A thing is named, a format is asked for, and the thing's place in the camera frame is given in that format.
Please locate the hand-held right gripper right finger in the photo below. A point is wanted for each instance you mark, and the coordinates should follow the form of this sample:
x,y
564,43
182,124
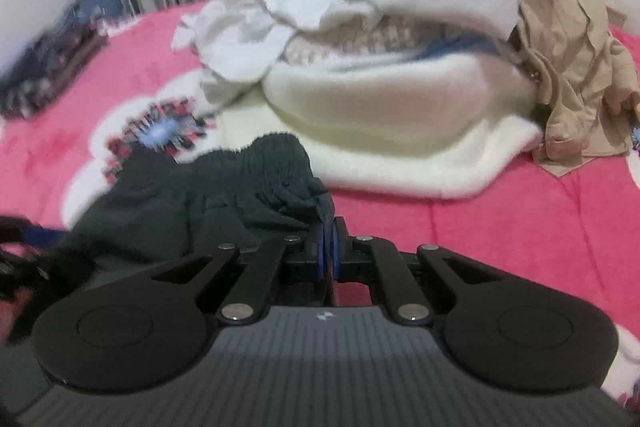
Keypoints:
x,y
336,259

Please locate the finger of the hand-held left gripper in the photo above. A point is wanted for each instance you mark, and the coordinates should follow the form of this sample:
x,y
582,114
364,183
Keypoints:
x,y
45,238

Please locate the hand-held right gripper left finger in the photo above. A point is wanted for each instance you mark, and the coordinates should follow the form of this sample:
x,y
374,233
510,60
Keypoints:
x,y
320,257

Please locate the dark grey pants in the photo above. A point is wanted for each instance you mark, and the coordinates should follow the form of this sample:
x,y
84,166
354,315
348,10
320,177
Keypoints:
x,y
175,217

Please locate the cream fluffy sweater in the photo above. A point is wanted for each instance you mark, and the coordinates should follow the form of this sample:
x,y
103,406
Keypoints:
x,y
375,122

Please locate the stack of folded jeans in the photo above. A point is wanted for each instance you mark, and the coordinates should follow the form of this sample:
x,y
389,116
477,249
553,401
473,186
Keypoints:
x,y
45,62

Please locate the blue garment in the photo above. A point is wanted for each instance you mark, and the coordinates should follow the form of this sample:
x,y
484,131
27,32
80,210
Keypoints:
x,y
460,47

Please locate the beige jacket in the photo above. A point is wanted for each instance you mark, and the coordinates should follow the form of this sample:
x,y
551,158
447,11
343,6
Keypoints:
x,y
565,57

